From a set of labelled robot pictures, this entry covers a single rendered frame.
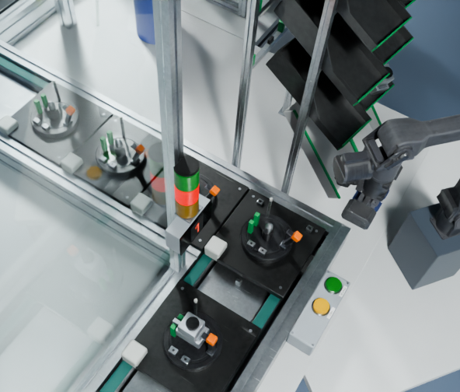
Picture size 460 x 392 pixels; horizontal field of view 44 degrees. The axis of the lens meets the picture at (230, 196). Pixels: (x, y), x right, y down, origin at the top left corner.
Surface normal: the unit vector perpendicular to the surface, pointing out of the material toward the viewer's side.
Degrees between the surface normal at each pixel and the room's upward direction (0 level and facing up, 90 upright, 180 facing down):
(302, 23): 90
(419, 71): 0
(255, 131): 0
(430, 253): 90
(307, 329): 0
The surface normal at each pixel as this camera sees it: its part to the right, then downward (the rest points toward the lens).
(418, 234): -0.94, 0.26
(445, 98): 0.06, -0.55
